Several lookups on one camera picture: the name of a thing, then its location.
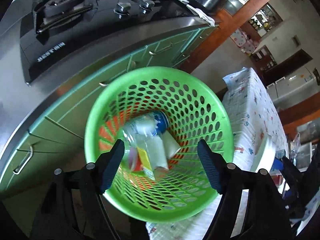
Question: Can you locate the blue white milk carton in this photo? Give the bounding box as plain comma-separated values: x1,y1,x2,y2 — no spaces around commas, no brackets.
139,119,182,172

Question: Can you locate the blue soda can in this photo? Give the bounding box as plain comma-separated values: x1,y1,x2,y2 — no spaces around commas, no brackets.
123,111,169,137

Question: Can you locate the yellow plastic snack bag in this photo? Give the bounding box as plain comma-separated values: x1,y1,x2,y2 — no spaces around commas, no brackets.
137,147,156,180

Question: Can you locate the green kitchen cabinet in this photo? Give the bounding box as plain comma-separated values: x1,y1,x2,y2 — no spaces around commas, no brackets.
1,27,213,199

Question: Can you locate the white patterned tablecloth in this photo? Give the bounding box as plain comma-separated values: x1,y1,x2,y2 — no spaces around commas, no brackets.
145,67,320,240

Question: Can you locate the green perforated plastic basket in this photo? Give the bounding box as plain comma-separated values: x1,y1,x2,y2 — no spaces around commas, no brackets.
84,67,233,223

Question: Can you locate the white refrigerator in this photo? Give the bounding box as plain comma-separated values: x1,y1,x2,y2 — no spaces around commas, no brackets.
266,67,319,112

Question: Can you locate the polka dot play tent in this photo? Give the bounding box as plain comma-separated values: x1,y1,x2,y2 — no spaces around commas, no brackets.
230,28,260,55

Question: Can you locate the white rag on counter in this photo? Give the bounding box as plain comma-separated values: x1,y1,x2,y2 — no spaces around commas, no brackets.
178,0,215,27

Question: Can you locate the black gas stove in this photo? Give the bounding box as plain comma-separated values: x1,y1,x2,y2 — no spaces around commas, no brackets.
20,0,194,85

